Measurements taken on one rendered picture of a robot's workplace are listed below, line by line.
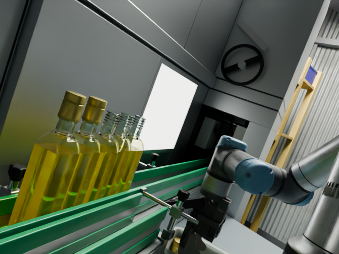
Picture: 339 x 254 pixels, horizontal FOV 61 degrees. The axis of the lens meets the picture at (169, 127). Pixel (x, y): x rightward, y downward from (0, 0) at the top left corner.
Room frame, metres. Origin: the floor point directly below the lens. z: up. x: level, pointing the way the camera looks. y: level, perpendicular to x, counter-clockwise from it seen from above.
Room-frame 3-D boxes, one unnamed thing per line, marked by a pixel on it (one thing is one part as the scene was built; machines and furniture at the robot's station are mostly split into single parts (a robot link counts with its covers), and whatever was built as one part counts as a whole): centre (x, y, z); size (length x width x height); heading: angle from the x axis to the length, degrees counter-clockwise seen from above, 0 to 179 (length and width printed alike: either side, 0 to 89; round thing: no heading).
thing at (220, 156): (0.76, -0.17, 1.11); 0.09 x 0.08 x 0.11; 19
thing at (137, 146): (0.69, 0.07, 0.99); 0.06 x 0.06 x 0.21; 67
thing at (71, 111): (0.47, 0.16, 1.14); 0.04 x 0.04 x 0.04
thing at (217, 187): (0.77, -0.17, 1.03); 0.08 x 0.08 x 0.05
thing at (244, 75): (1.51, -0.24, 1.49); 0.21 x 0.05 x 0.21; 68
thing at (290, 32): (1.83, -0.43, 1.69); 0.70 x 0.37 x 0.89; 158
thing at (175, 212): (0.70, -0.07, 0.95); 0.17 x 0.03 x 0.12; 68
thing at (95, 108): (0.53, 0.14, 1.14); 0.04 x 0.04 x 0.04
